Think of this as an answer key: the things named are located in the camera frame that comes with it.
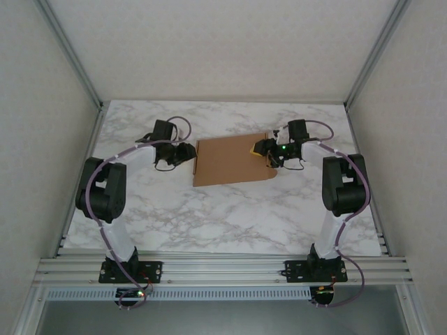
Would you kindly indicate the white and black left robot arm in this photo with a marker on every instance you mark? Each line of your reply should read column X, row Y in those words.
column 101, row 192

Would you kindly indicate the small circuit board with LEDs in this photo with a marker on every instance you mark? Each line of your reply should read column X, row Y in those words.
column 131, row 294

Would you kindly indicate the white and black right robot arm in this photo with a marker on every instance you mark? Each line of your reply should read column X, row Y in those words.
column 345, row 188

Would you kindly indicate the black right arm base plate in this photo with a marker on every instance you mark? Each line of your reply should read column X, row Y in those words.
column 297, row 274

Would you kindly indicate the brown cardboard box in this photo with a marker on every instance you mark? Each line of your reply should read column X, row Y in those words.
column 227, row 164

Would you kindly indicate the aluminium corner post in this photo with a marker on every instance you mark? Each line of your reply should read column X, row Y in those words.
column 71, row 52
column 375, row 52

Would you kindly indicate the round black board plate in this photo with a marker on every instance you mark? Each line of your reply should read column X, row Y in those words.
column 323, row 296

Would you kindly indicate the aluminium left side rail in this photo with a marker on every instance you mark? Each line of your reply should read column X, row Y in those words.
column 81, row 181

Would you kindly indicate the aluminium left corner post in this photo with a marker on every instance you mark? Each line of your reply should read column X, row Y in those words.
column 71, row 52

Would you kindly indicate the aluminium right corner post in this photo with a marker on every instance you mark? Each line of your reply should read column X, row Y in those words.
column 375, row 52

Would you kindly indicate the aluminium mounting rail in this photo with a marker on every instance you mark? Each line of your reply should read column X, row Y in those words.
column 223, row 268

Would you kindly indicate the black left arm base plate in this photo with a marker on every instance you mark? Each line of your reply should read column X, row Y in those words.
column 155, row 274

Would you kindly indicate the aluminium right side rail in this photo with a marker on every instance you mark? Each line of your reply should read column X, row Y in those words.
column 380, row 230

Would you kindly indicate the aluminium lower frame bar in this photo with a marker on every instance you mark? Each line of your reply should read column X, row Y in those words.
column 413, row 314
column 28, row 314

